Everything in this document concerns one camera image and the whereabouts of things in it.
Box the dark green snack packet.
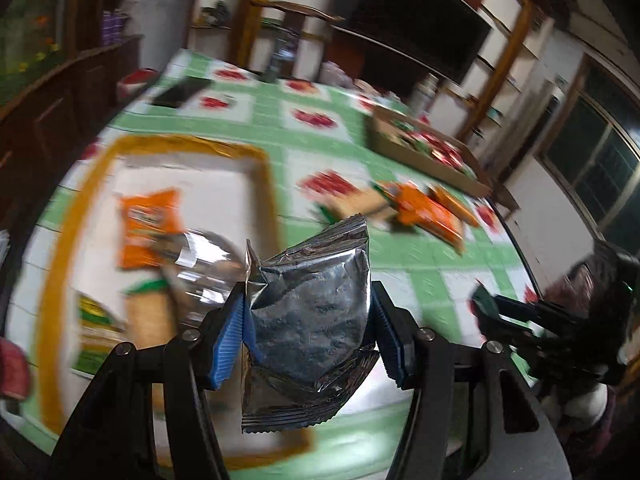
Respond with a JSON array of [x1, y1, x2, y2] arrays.
[[471, 283, 500, 320]]

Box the silver foil snack packet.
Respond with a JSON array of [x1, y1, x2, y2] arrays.
[[242, 214, 378, 434]]

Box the small orange snack packet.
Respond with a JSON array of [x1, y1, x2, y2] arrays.
[[119, 188, 182, 270]]

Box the green-edged cracker pack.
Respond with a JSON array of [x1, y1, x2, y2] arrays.
[[314, 186, 397, 223]]

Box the white gloved right hand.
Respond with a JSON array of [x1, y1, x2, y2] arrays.
[[540, 384, 608, 430]]

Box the green yellow snack pack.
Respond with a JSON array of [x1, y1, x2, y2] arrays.
[[72, 280, 176, 376]]

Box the yellow rimmed white tray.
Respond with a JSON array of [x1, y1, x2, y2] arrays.
[[37, 134, 314, 470]]

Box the large orange cracker pack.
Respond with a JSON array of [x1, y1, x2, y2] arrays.
[[416, 196, 464, 255]]

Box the orange-yellow biscuit pack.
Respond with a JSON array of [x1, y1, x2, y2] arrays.
[[428, 185, 480, 228]]

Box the cardboard box tray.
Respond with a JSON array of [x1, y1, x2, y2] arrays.
[[367, 106, 492, 198]]

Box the red and green candies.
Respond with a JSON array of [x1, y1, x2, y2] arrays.
[[390, 119, 476, 179]]

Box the green patterned tablecloth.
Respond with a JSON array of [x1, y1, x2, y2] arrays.
[[19, 48, 544, 480]]

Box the dark wooden sideboard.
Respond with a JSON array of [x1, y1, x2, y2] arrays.
[[1, 35, 143, 231]]

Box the black remote control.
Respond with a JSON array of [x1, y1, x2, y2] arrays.
[[151, 76, 212, 108]]

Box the black television screen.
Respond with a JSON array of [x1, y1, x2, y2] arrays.
[[336, 0, 491, 82]]

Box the purple bottles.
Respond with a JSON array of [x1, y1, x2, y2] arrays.
[[101, 9, 129, 47]]

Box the wooden chair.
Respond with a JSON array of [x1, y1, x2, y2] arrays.
[[250, 0, 344, 84]]

